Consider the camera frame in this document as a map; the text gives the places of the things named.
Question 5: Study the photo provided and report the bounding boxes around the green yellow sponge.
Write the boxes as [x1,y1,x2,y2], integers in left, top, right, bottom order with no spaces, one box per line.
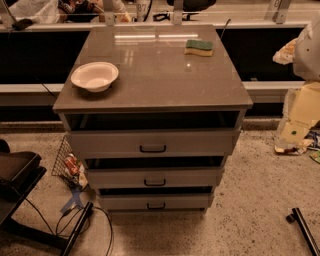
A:
[184,40,213,57]

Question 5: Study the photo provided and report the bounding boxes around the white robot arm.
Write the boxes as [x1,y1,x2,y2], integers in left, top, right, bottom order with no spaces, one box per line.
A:
[273,13,320,154]

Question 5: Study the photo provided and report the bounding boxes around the white paper bowl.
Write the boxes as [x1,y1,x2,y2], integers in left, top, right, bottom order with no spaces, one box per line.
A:
[71,62,119,93]

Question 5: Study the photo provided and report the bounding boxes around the grey drawer cabinet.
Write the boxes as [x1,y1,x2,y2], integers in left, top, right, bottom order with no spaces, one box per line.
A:
[54,25,252,199]

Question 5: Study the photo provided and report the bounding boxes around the top grey drawer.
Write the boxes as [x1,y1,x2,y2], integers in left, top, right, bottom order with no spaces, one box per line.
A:
[66,129,240,159]

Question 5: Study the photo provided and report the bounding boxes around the grey drawer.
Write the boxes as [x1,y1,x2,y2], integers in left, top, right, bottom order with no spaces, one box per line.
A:
[66,129,240,159]
[86,168,224,189]
[98,193,214,211]

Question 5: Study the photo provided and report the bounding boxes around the middle grey drawer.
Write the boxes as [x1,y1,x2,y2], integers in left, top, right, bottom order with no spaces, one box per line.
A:
[86,168,224,189]

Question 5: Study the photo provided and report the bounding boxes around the bottom grey drawer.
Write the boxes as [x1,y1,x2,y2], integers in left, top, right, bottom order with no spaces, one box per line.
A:
[98,193,214,211]

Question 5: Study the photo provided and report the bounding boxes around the red snack packet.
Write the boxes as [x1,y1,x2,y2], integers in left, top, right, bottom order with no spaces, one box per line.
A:
[64,155,79,176]

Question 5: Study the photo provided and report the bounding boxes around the blue tape cross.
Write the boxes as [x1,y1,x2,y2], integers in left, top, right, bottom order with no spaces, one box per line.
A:
[60,189,83,213]

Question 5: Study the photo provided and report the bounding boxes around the black bar on floor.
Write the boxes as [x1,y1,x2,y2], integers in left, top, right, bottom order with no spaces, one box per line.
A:
[59,202,93,256]

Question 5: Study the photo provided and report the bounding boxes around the snack wrappers on floor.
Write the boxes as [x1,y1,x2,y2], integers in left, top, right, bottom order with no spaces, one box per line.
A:
[274,131,320,164]

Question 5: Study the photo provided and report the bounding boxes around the black office chair base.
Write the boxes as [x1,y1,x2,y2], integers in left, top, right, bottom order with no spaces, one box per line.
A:
[0,139,66,250]

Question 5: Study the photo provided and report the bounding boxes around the black stand leg right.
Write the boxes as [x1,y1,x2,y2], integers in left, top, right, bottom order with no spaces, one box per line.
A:
[286,208,320,256]

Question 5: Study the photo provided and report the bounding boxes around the white plastic bag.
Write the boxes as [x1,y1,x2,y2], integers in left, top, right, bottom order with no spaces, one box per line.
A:
[9,0,60,24]

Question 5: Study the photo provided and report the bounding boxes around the wire mesh basket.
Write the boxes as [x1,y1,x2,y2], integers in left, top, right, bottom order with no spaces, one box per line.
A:
[51,137,88,191]

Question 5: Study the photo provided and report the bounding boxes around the black floor cable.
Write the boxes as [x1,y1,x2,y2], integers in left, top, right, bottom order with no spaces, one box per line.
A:
[24,197,115,256]

